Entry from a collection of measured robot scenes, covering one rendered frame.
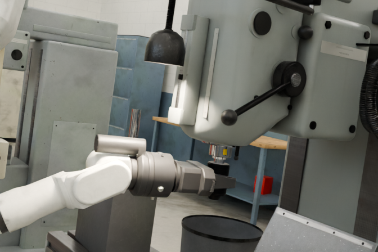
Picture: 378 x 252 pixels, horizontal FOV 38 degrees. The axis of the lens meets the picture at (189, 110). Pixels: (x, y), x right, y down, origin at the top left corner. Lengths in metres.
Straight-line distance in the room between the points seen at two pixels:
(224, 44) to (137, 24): 8.75
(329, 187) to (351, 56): 0.37
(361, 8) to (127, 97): 7.28
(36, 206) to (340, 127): 0.64
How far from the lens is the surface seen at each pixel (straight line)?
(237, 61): 1.03
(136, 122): 1.37
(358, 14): 1.25
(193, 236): 3.06
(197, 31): 1.05
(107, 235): 1.35
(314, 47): 1.13
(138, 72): 8.37
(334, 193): 1.41
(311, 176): 1.46
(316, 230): 1.43
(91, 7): 11.00
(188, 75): 1.04
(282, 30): 1.09
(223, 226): 3.45
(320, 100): 1.15
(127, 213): 1.35
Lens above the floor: 1.42
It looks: 3 degrees down
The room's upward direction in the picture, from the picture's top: 8 degrees clockwise
